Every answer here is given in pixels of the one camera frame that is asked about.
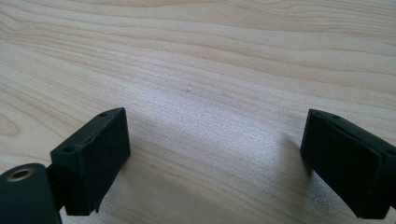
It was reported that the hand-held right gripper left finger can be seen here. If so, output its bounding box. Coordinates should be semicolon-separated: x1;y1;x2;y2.
46;106;132;217

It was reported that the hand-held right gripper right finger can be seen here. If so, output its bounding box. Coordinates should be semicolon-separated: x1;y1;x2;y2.
299;108;396;220

